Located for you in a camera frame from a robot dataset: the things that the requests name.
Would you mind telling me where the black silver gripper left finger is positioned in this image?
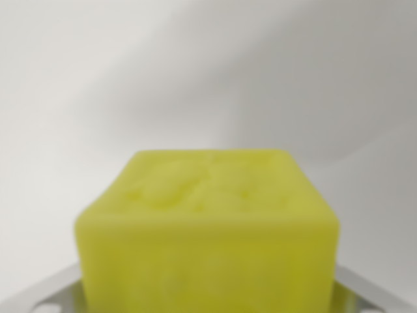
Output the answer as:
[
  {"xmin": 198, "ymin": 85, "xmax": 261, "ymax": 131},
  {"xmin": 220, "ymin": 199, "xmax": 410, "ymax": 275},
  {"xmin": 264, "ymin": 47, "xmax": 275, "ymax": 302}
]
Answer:
[{"xmin": 0, "ymin": 263, "xmax": 87, "ymax": 313}]

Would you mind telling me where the yellow cube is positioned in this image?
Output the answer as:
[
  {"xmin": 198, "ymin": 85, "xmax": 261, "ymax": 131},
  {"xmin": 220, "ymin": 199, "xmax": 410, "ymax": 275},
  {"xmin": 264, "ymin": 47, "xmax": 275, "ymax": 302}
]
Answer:
[{"xmin": 73, "ymin": 149, "xmax": 342, "ymax": 313}]

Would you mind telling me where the black silver gripper right finger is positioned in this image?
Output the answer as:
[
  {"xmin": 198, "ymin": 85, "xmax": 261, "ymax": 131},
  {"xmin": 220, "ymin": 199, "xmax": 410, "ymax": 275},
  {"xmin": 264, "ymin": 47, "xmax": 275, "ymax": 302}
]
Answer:
[{"xmin": 330, "ymin": 265, "xmax": 392, "ymax": 313}]

